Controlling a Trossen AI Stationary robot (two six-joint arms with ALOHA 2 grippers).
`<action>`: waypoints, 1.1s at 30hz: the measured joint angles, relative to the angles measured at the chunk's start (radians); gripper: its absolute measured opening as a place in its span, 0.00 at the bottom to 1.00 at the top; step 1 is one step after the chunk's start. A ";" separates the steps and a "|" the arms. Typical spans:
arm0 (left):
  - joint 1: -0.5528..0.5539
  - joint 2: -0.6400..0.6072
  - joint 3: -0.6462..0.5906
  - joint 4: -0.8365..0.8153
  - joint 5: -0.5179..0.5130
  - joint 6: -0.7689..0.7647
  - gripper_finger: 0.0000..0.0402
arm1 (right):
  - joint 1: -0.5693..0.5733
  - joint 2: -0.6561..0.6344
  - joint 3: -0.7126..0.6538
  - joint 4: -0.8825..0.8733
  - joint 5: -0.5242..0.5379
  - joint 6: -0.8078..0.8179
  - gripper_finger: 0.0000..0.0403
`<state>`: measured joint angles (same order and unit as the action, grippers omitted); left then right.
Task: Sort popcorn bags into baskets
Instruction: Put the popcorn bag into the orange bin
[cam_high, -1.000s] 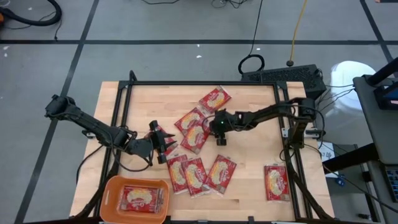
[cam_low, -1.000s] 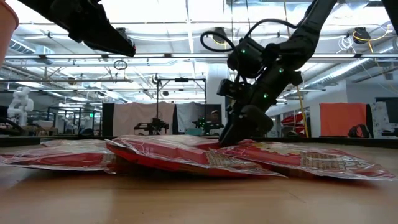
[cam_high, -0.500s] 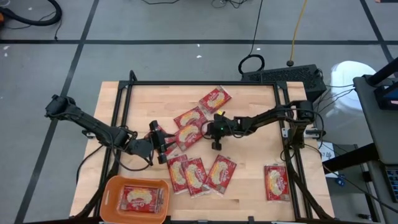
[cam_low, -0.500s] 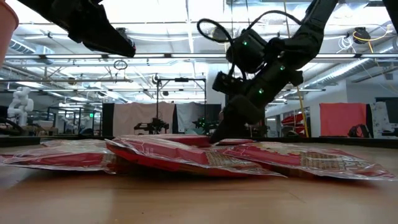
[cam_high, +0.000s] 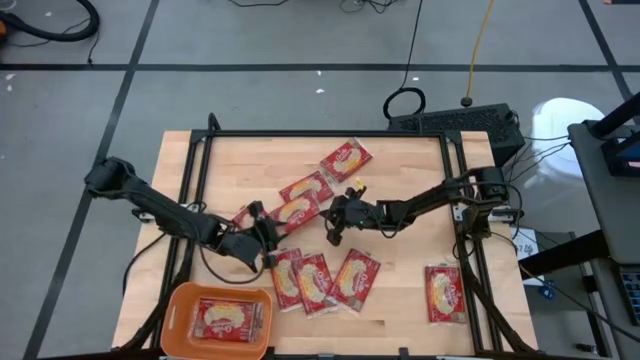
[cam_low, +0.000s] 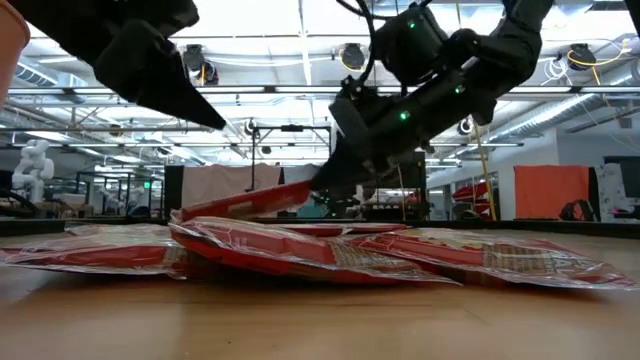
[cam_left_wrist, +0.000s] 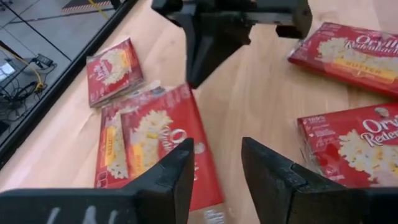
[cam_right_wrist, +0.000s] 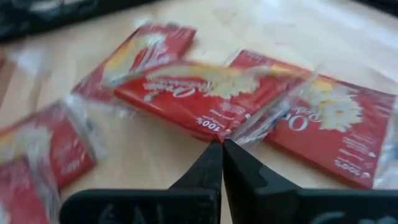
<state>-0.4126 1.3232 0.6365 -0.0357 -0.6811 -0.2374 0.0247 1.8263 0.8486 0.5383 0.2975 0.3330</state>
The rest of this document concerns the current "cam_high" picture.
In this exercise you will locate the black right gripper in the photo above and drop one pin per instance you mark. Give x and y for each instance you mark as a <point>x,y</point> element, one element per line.
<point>352,212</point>

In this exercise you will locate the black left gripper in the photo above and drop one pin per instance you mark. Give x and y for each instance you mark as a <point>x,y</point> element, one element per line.
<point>250,242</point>

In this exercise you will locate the orange plastic basket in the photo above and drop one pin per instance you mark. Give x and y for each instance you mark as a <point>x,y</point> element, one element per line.
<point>180,320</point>

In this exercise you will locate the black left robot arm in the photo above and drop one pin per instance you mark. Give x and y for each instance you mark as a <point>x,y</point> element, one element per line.
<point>165,212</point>

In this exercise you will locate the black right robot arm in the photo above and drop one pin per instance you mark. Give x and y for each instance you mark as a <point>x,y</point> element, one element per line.
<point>425,200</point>

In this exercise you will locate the white paper sheet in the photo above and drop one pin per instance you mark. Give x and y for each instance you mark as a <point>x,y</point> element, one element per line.
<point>525,247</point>

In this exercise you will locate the small blue tag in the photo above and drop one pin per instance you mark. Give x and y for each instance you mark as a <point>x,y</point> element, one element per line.
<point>547,291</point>

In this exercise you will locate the white round stool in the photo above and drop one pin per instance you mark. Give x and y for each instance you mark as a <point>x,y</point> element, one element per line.
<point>560,120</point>

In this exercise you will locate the grey side table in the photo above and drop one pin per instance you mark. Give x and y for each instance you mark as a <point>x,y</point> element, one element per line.
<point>600,200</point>

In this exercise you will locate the black box device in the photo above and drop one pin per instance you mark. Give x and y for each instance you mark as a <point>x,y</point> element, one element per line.
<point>620,157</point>

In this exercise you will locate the black slanted pole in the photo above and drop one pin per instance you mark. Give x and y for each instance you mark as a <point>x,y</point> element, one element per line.
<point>617,116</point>

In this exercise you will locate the black keyboard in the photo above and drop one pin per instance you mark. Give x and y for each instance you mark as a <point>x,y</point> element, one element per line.
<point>632,295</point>

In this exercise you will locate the black metal table frame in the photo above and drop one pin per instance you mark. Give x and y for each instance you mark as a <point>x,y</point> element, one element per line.
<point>325,133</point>

